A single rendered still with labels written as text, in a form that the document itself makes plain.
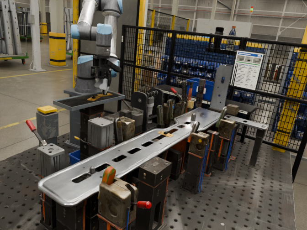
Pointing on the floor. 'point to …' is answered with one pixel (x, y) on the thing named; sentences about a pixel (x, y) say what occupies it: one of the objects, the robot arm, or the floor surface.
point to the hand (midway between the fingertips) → (104, 91)
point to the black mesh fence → (214, 77)
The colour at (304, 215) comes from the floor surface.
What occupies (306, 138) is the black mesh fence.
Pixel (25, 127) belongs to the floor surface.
